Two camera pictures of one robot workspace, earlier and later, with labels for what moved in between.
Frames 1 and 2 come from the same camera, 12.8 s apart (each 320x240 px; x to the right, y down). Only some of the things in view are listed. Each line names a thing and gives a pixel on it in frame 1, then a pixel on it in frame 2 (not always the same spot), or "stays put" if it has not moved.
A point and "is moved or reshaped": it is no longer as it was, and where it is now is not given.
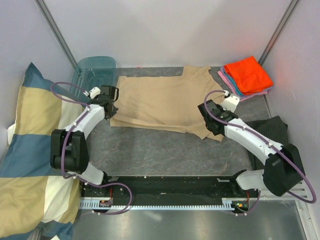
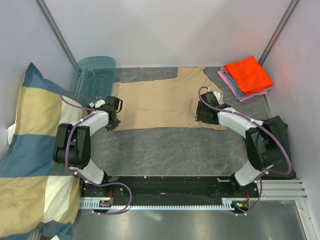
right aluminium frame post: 289,10 stays put
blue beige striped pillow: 36,201 stays put
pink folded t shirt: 242,98 stays put
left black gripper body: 110,114 → 113,125
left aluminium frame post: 47,17 stays put
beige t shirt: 168,103 is moved or reshaped
